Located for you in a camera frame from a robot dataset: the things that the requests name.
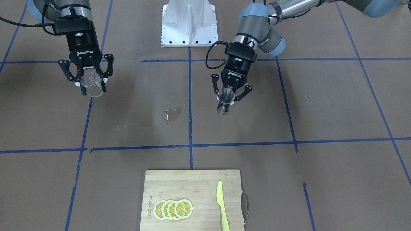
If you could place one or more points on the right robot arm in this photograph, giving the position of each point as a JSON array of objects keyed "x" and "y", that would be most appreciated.
[{"x": 51, "y": 10}]

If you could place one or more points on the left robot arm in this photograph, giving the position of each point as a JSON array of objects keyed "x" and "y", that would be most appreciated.
[{"x": 331, "y": 82}]

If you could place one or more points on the bamboo cutting board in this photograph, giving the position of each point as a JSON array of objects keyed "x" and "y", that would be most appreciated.
[{"x": 198, "y": 186}]

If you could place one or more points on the steel double jigger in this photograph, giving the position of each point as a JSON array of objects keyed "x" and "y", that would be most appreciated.
[{"x": 226, "y": 98}]

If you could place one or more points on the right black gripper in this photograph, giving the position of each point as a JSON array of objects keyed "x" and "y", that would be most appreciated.
[{"x": 83, "y": 48}]

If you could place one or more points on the clear glass measuring cup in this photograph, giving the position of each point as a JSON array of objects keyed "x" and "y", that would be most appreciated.
[{"x": 92, "y": 83}]

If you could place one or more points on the yellow plastic knife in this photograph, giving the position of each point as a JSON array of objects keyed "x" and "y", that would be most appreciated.
[{"x": 220, "y": 202}]

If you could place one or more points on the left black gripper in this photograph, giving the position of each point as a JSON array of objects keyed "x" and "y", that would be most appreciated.
[{"x": 237, "y": 70}]

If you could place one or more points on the lemon slice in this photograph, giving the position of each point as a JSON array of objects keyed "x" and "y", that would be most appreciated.
[
  {"x": 164, "y": 209},
  {"x": 171, "y": 211},
  {"x": 158, "y": 213},
  {"x": 183, "y": 208}
]

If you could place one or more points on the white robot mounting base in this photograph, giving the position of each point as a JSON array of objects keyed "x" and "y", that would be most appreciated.
[{"x": 188, "y": 23}]

